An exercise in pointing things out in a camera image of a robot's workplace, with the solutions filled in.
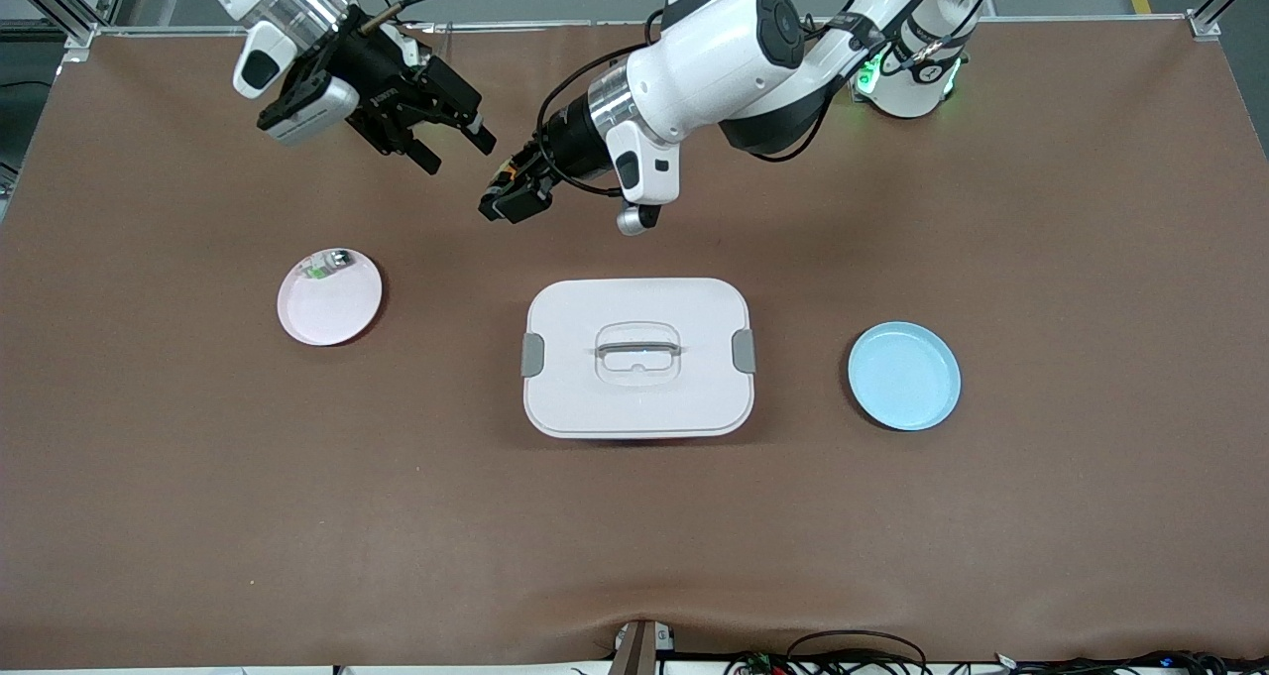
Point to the pink round plate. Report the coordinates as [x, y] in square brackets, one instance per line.
[332, 313]

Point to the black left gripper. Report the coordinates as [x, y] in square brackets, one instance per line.
[567, 148]

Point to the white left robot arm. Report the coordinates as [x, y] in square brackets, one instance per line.
[724, 51]

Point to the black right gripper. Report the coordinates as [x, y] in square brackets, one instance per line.
[382, 80]

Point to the aluminium frame post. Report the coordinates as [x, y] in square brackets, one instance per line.
[74, 26]
[1205, 21]

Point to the light blue round plate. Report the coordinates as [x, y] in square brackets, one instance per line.
[902, 378]

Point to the green push button switch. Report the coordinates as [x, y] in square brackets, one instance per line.
[322, 269]

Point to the white lidded storage box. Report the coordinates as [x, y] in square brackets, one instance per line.
[634, 407]

